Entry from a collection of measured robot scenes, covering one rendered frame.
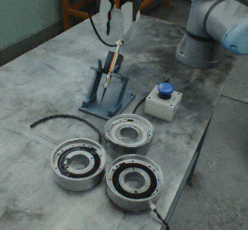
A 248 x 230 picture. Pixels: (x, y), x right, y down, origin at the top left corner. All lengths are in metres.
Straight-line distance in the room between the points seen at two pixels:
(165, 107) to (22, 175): 0.35
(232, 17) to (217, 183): 1.08
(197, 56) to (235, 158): 1.04
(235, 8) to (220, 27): 0.06
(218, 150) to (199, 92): 1.07
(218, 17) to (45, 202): 0.62
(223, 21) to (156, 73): 0.24
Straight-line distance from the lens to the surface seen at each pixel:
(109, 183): 0.53
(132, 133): 0.66
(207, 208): 1.60
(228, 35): 0.81
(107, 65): 0.70
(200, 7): 0.92
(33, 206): 0.56
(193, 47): 0.96
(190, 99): 0.82
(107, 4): 0.67
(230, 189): 1.72
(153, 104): 0.71
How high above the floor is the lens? 1.26
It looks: 37 degrees down
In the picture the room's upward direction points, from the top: 5 degrees clockwise
